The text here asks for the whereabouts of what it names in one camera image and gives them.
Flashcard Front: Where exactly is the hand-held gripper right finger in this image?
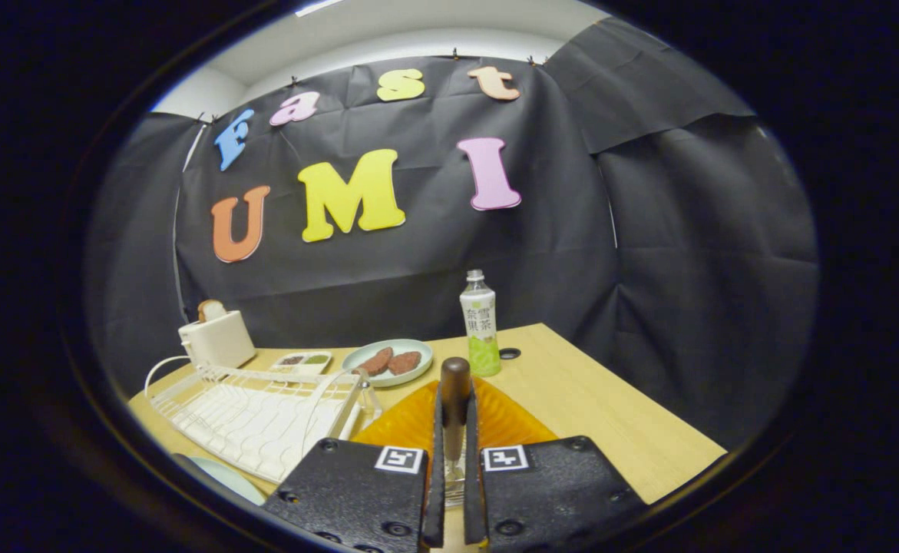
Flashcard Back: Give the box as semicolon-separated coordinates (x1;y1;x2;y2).
463;376;648;552

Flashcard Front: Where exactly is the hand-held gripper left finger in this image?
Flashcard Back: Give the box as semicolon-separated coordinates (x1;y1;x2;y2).
261;380;446;552

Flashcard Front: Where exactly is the white wire dish rack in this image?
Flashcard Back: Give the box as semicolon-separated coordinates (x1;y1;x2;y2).
144;356;382;485

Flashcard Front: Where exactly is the pale green plate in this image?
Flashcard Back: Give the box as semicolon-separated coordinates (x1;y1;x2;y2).
173;453;267;506

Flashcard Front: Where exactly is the wooden handled spoon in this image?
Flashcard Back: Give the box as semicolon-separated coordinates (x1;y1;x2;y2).
439;356;471;471

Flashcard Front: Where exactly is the white divided dish with beans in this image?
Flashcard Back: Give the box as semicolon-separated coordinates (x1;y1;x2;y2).
271;351;333;376

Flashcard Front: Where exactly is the light green plate with meat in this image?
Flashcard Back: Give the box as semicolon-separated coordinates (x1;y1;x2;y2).
342;339;434;388

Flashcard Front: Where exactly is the white ribbed drain tray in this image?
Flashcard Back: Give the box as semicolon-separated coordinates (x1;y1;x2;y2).
188;384;350;483

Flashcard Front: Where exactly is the green tea bottle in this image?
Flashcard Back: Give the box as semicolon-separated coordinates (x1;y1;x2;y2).
460;269;502;378

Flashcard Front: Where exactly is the white toaster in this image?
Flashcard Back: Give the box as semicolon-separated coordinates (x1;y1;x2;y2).
178;310;256;368

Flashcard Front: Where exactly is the black backdrop cloth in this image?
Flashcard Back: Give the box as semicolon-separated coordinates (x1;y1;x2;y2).
84;17;818;450

